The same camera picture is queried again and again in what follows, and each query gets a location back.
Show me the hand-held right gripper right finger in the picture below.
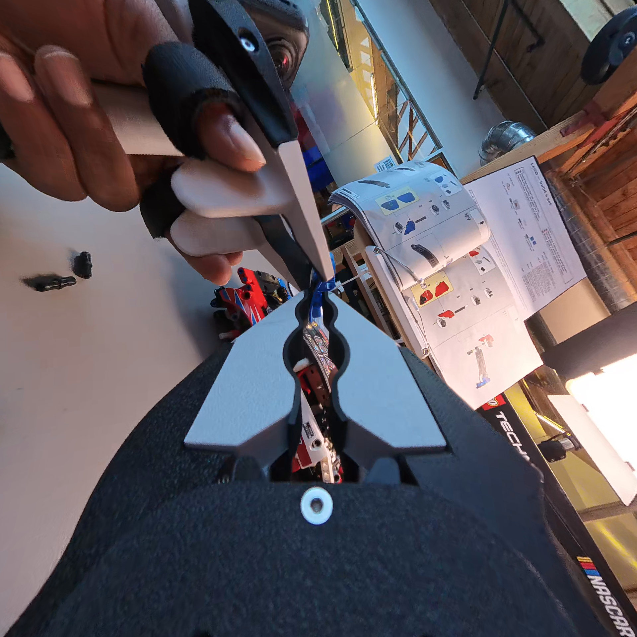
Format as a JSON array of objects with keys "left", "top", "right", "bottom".
[{"left": 324, "top": 293, "right": 448, "bottom": 472}]

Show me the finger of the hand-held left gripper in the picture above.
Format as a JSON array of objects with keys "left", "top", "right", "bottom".
[
  {"left": 277, "top": 139, "right": 336, "bottom": 283},
  {"left": 254, "top": 214, "right": 315, "bottom": 293}
]

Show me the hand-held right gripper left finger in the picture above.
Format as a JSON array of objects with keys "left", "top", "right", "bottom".
[{"left": 183, "top": 290, "right": 313, "bottom": 471}]

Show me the blue lego panel piece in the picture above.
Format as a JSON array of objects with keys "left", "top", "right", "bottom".
[{"left": 308, "top": 271, "right": 337, "bottom": 322}]

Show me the lego race car model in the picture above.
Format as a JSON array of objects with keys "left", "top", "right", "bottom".
[{"left": 210, "top": 267, "right": 351, "bottom": 484}]

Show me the lego instruction booklet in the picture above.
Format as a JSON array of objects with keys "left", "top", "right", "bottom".
[{"left": 328, "top": 160, "right": 544, "bottom": 411}]

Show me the black lego set box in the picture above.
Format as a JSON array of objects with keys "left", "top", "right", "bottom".
[{"left": 479, "top": 393, "right": 637, "bottom": 637}]

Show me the person's left hand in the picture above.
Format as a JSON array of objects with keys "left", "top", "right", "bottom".
[{"left": 0, "top": 0, "right": 268, "bottom": 287}]

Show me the white book stand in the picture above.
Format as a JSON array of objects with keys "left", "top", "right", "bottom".
[{"left": 341, "top": 219, "right": 435, "bottom": 360}]

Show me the printed instruction sheet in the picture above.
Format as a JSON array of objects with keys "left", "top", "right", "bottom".
[{"left": 463, "top": 156, "right": 589, "bottom": 320}]

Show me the black round fixture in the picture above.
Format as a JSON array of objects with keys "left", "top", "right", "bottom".
[{"left": 581, "top": 6, "right": 637, "bottom": 86}]

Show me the metal air duct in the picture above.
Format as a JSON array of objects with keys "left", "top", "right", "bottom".
[{"left": 479, "top": 121, "right": 539, "bottom": 166}]

